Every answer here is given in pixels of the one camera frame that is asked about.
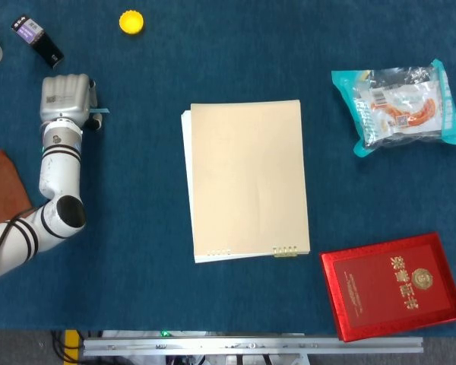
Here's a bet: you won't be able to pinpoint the black cables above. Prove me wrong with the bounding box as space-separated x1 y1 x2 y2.
51 330 84 364

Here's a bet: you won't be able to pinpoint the dark blue tablecloth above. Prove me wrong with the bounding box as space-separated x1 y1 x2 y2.
0 0 456 339

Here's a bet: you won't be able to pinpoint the black and purple box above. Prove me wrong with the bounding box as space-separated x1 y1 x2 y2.
11 14 65 69

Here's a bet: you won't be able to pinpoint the red certificate book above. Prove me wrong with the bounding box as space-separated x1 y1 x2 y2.
318 231 456 342

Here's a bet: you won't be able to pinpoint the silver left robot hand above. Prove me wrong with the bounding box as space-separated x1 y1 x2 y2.
40 74 103 132

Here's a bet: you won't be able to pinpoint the brown leather pouch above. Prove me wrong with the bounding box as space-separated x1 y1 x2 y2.
0 149 35 230

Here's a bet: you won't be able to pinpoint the yellow strip under table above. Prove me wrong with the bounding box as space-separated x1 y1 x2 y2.
64 329 80 364

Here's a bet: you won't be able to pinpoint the yellow bottle cap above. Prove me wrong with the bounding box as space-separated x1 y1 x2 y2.
119 11 145 36

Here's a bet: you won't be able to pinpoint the aluminium frame rail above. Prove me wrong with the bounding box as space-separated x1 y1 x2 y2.
82 336 425 357

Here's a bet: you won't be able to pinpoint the teal snack bag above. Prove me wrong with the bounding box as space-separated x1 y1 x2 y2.
331 58 456 159

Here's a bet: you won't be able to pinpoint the beige spiral notebook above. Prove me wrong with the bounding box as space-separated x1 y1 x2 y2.
180 99 312 264

